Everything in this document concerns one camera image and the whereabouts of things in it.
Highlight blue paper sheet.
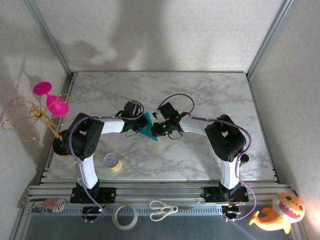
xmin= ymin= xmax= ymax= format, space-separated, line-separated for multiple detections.
xmin=138 ymin=112 xmax=160 ymax=143

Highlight tin can with yellow label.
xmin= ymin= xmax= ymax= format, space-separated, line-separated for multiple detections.
xmin=103 ymin=152 xmax=123 ymax=173

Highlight pink plastic wine glass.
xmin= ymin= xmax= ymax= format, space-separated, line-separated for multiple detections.
xmin=33 ymin=81 xmax=70 ymax=117

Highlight black controller box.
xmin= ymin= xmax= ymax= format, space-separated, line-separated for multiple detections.
xmin=81 ymin=206 xmax=106 ymax=216
xmin=222 ymin=204 xmax=242 ymax=217

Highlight clear tape roll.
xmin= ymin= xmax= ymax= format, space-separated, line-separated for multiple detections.
xmin=112 ymin=204 xmax=139 ymax=231

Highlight flag print pouch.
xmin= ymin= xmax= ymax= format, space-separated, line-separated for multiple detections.
xmin=29 ymin=197 xmax=67 ymax=214

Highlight orange shark plush toy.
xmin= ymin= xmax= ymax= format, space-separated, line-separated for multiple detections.
xmin=249 ymin=191 xmax=306 ymax=235

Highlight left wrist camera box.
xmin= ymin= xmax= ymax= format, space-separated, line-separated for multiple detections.
xmin=123 ymin=100 xmax=141 ymax=117

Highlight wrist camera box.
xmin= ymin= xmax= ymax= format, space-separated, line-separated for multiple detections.
xmin=123 ymin=100 xmax=141 ymax=117
xmin=153 ymin=101 xmax=177 ymax=121

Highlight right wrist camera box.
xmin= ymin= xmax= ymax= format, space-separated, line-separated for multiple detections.
xmin=153 ymin=101 xmax=177 ymax=121

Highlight aluminium mounting rail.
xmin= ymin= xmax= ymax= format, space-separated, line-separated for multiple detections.
xmin=21 ymin=181 xmax=293 ymax=209

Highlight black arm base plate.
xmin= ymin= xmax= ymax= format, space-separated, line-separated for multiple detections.
xmin=69 ymin=186 xmax=117 ymax=204
xmin=203 ymin=186 xmax=250 ymax=203

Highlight aluminium side rail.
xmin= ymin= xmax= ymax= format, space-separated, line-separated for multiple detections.
xmin=247 ymin=74 xmax=280 ymax=183
xmin=37 ymin=71 xmax=77 ymax=185

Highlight white handled scissors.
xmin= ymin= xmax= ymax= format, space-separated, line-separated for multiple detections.
xmin=149 ymin=200 xmax=195 ymax=222

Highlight perforated metal cable tray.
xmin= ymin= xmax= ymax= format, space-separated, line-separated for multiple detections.
xmin=29 ymin=205 xmax=224 ymax=216

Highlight gold wire glass rack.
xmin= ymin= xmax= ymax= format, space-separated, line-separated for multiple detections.
xmin=1 ymin=93 xmax=73 ymax=158

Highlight aluminium frame post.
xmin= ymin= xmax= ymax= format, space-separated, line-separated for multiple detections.
xmin=246 ymin=0 xmax=296 ymax=79
xmin=23 ymin=0 xmax=75 ymax=77

